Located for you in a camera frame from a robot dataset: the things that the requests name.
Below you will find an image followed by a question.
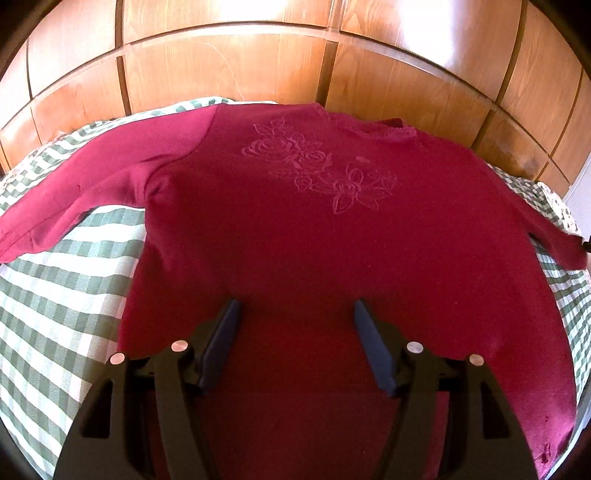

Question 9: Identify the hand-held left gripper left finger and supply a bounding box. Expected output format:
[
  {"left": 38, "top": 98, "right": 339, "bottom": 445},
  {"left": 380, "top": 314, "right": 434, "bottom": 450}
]
[{"left": 54, "top": 298, "right": 243, "bottom": 480}]

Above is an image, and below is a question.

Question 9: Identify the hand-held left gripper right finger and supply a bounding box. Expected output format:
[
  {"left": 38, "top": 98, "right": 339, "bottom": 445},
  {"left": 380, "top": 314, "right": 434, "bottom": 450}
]
[{"left": 353, "top": 298, "right": 539, "bottom": 480}]

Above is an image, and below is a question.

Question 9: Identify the dark red embroidered sweater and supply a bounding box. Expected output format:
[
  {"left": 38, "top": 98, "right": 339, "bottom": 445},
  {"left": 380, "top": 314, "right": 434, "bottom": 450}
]
[{"left": 0, "top": 102, "right": 589, "bottom": 480}]

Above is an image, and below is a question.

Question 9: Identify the floral bedspread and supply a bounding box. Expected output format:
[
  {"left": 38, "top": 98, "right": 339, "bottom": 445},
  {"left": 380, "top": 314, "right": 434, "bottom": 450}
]
[{"left": 536, "top": 182, "right": 585, "bottom": 241}]

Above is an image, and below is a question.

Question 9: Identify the green white checked bed cover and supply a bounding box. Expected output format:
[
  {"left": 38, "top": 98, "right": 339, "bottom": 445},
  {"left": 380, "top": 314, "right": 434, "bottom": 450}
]
[{"left": 0, "top": 96, "right": 591, "bottom": 480}]

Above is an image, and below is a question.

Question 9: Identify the wooden panelled wardrobe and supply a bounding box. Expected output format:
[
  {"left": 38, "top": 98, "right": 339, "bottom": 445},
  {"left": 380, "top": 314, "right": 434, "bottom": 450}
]
[{"left": 0, "top": 0, "right": 591, "bottom": 204}]

